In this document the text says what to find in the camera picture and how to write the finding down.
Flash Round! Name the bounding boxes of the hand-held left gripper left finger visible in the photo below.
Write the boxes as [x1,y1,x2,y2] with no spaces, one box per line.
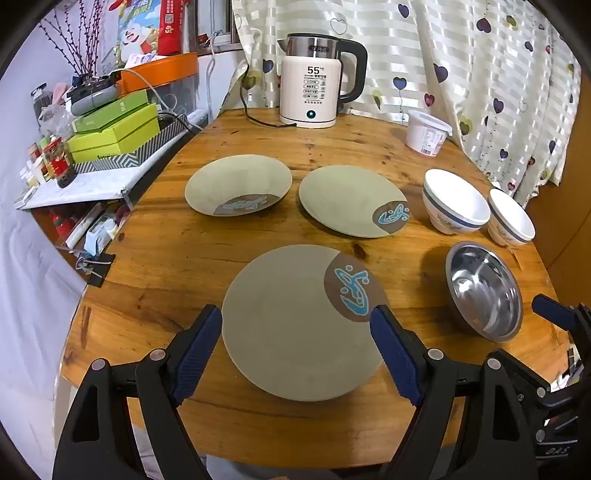
[52,304,223,480]

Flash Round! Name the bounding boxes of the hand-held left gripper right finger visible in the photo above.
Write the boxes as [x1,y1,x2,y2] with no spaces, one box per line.
[369,304,540,480]

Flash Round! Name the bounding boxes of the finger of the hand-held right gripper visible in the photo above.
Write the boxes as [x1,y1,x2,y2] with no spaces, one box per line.
[532,295,591,342]
[505,352,552,407]

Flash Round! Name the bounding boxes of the stainless steel bowl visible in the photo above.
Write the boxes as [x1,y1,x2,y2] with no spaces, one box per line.
[445,241,524,343]

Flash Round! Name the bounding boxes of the beige plate with fish print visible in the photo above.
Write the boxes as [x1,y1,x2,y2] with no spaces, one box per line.
[222,244,389,400]
[185,156,293,217]
[298,166,410,239]

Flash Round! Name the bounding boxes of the white bowl with blue stripe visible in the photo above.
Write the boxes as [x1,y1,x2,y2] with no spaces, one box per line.
[422,168,491,235]
[487,188,536,248]

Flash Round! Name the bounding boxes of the wooden cabinet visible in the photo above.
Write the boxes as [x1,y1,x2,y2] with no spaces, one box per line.
[525,179,591,303]

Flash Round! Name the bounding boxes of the black binder clip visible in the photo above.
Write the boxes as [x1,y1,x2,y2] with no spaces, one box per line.
[75,253,115,283]

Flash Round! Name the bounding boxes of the white shelf board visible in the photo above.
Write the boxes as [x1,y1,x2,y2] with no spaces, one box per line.
[17,161,140,211]

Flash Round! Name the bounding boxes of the chevron patterned box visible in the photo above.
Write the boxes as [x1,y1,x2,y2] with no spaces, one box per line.
[74,115,191,175]

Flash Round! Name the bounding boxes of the white plastic tub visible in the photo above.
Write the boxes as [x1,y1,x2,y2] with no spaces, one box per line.
[405,110,452,159]

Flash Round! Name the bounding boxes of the lime green box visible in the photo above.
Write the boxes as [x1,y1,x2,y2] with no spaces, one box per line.
[67,104,161,163]

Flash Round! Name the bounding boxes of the dark green flat box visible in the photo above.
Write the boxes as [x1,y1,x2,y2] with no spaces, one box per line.
[71,90,151,134]

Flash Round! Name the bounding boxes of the heart print curtain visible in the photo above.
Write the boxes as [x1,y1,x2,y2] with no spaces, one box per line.
[230,0,583,204]

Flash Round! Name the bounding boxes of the white electric kettle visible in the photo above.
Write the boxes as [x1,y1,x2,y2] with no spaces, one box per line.
[277,33,369,129]

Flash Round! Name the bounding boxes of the clear box with orange lid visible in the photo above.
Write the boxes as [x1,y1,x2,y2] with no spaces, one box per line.
[119,52,214,126]

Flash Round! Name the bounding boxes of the red packet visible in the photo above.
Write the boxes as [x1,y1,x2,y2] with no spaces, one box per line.
[158,0,188,54]

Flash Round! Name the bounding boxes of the bare branches with buds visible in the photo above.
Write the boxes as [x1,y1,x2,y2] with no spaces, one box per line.
[39,0,108,75]

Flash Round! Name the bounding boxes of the black kettle power cable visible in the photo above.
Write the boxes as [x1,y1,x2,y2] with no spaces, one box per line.
[239,65,283,128]

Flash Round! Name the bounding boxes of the white charging cable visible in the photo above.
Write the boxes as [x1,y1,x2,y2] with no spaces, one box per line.
[124,65,169,112]

